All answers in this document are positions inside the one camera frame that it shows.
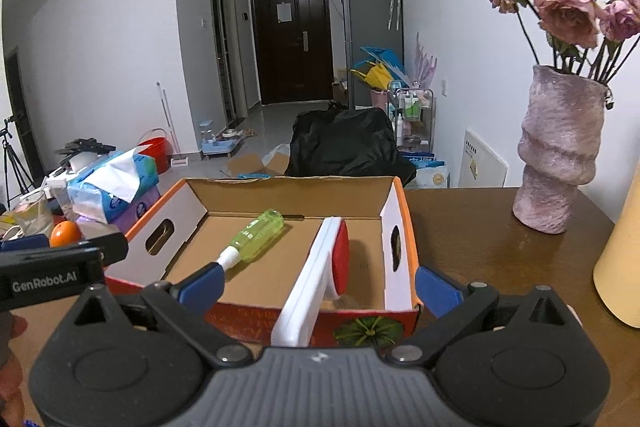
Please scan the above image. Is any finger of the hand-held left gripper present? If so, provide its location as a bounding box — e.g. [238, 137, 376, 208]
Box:
[0, 231, 129, 268]
[0, 234, 51, 254]

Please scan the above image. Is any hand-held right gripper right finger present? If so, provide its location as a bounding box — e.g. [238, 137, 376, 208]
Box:
[386, 264, 581, 365]

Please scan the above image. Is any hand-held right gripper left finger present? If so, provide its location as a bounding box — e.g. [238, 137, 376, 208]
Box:
[60, 263, 256, 370]

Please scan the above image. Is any red and orange cardboard box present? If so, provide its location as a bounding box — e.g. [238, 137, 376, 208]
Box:
[102, 176, 421, 349]

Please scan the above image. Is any white brush with red pad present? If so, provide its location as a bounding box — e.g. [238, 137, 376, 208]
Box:
[271, 217, 351, 349]

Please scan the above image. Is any person's left hand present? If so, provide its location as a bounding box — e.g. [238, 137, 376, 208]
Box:
[0, 313, 27, 427]

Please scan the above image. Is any clear glass cup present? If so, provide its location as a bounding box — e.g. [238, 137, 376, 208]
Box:
[12, 194, 53, 240]

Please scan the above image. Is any orange fruit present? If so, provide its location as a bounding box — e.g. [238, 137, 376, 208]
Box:
[50, 220, 82, 249]

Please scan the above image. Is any purple tissue pack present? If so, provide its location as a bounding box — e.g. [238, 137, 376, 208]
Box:
[75, 187, 161, 238]

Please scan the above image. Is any blue tissue pack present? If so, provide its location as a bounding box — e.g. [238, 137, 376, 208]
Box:
[66, 147, 161, 224]

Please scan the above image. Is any black tripod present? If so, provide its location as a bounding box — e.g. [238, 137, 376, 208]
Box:
[0, 117, 31, 208]

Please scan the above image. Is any white pot with black rack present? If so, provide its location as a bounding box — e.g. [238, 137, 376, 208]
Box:
[55, 138, 117, 172]

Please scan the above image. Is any red bucket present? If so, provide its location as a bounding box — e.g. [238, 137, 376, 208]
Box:
[137, 137, 171, 175]

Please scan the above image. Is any blue and white shopping bag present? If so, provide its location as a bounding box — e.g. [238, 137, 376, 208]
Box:
[400, 154, 451, 188]

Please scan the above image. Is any flattened cardboard piece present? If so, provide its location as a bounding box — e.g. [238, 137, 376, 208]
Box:
[227, 152, 291, 178]

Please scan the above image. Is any white board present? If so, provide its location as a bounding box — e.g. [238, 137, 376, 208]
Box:
[457, 129, 508, 188]

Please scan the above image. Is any white mop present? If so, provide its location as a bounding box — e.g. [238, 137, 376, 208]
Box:
[157, 82, 190, 168]

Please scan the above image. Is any pet water feeder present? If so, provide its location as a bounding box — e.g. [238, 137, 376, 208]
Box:
[199, 121, 241, 158]

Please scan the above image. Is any black cloth bundle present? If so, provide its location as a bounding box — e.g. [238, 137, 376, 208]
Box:
[289, 107, 417, 185]

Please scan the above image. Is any metal trolley cart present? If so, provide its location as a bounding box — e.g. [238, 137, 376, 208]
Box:
[387, 82, 436, 158]

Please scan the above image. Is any pink textured vase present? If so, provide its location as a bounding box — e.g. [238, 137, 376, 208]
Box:
[513, 64, 613, 235]

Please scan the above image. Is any yellow thermos jug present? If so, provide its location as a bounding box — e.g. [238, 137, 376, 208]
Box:
[593, 192, 640, 328]

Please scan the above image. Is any yellow bag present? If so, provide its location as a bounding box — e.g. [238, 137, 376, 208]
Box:
[352, 62, 396, 90]

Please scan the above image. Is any purple leaf decoration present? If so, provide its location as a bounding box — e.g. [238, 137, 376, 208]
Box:
[412, 32, 439, 88]

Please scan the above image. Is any dark brown entrance door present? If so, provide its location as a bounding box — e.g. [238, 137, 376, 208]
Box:
[248, 0, 335, 105]

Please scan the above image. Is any grey refrigerator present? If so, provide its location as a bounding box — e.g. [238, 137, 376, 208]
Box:
[340, 0, 405, 110]

